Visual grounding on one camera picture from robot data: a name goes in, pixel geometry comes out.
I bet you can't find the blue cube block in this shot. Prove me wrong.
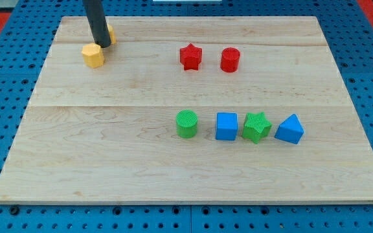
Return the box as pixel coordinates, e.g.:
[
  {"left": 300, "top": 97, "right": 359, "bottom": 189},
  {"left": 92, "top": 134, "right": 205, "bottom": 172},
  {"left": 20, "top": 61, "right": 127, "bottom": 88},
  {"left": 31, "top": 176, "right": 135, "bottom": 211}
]
[{"left": 216, "top": 113, "right": 238, "bottom": 140}]

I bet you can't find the yellow hexagon block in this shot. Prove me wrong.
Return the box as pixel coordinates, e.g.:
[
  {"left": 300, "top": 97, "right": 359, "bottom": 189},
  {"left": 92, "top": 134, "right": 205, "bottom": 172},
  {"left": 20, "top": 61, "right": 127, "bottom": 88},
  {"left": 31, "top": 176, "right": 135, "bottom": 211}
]
[{"left": 81, "top": 43, "right": 105, "bottom": 68}]

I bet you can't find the blue triangle block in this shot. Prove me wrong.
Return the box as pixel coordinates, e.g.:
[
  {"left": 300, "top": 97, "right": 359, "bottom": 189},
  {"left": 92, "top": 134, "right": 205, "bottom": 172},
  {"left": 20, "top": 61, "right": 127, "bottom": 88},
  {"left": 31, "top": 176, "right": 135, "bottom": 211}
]
[{"left": 275, "top": 114, "right": 304, "bottom": 144}]

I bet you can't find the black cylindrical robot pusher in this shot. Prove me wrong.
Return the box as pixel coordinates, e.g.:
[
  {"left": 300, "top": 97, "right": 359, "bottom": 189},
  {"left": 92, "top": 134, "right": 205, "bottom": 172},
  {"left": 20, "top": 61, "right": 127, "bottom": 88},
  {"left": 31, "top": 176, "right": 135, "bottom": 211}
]
[{"left": 82, "top": 0, "right": 111, "bottom": 48}]

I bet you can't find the green star block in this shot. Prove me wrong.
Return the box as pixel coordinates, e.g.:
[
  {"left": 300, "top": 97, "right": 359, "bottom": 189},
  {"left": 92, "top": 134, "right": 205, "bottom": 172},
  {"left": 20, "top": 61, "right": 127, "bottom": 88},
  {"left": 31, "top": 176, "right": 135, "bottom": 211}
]
[{"left": 242, "top": 112, "right": 272, "bottom": 144}]

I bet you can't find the red cylinder block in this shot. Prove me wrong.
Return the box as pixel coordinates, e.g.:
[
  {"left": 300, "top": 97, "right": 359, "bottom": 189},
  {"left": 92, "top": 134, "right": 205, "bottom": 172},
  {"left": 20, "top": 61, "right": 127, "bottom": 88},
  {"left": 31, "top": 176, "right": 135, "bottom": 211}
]
[{"left": 220, "top": 47, "right": 241, "bottom": 72}]

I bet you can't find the yellow heart block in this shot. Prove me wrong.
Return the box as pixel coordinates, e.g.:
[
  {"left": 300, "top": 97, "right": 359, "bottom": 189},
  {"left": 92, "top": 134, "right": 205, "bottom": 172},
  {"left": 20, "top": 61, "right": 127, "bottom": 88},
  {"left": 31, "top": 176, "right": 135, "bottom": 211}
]
[{"left": 107, "top": 24, "right": 117, "bottom": 45}]

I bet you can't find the green cylinder block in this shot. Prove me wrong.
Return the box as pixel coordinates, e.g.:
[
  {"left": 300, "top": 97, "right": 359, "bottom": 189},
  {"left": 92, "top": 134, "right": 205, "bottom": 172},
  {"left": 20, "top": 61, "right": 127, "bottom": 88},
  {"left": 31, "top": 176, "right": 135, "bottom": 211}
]
[{"left": 175, "top": 109, "right": 198, "bottom": 139}]

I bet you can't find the red star block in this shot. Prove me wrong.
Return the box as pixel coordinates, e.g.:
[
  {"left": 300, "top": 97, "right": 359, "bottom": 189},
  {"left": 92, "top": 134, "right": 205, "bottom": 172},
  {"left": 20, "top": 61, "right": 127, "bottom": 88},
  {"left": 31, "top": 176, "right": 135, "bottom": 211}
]
[{"left": 179, "top": 43, "right": 202, "bottom": 71}]

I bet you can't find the light wooden board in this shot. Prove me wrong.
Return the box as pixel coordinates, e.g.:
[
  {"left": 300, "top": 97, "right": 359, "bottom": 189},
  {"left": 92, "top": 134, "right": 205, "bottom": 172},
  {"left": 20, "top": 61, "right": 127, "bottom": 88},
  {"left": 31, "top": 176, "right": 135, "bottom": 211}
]
[{"left": 0, "top": 16, "right": 373, "bottom": 205}]

